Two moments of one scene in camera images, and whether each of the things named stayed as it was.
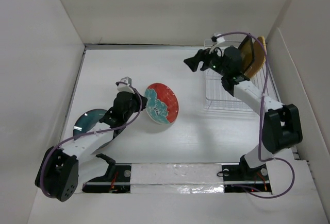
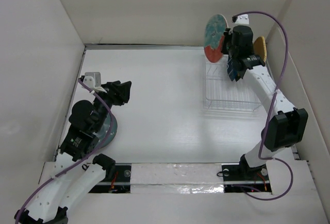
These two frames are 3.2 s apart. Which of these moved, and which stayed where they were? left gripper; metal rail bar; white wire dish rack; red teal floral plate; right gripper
Moved: red teal floral plate; left gripper; right gripper
Stayed: metal rail bar; white wire dish rack
